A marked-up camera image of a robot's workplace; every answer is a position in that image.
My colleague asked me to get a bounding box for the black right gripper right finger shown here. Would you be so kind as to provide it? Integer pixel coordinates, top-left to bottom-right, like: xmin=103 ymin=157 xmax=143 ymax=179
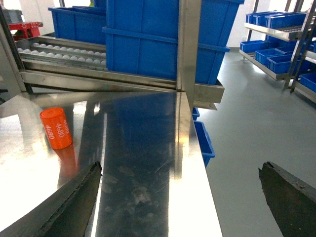
xmin=258 ymin=161 xmax=316 ymax=237

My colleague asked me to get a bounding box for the steel roller rack frame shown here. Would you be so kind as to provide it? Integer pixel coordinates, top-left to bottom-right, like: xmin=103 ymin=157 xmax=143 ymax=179
xmin=0 ymin=0 xmax=225 ymax=109

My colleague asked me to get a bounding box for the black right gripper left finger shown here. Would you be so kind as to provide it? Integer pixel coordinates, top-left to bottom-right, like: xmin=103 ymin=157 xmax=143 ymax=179
xmin=0 ymin=161 xmax=102 ymax=237

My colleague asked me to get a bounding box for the orange cylindrical capacitor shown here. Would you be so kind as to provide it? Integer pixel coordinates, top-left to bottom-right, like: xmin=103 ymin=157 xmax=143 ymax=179
xmin=39 ymin=107 xmax=72 ymax=150

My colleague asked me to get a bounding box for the large blue plastic bin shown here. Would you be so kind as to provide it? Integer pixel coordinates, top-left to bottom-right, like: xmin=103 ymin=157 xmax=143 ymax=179
xmin=102 ymin=0 xmax=243 ymax=85

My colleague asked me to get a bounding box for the red metal table frame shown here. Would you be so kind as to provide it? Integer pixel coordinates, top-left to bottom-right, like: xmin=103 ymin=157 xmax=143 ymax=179
xmin=8 ymin=22 xmax=43 ymax=41

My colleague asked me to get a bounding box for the blue bin behind left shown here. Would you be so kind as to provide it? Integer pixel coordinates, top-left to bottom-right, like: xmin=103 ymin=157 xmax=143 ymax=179
xmin=48 ymin=6 xmax=107 ymax=45

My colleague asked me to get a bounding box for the blue bin under table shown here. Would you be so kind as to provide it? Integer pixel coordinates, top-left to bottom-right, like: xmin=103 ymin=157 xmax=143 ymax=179
xmin=192 ymin=107 xmax=215 ymax=167

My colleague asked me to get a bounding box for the steel shelf rack right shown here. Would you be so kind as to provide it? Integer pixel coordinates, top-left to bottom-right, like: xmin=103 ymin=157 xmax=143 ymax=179
xmin=239 ymin=0 xmax=316 ymax=101

